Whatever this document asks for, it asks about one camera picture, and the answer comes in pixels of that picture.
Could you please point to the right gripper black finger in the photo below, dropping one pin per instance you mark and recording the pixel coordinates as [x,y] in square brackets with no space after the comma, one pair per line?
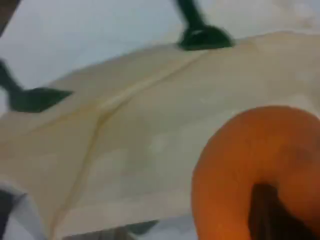
[267,215]

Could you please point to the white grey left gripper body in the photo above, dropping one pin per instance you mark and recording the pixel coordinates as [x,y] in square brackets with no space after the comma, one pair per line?
[15,212]

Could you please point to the orange squishy toy fruit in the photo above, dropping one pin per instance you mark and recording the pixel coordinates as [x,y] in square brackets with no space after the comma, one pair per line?
[250,150]

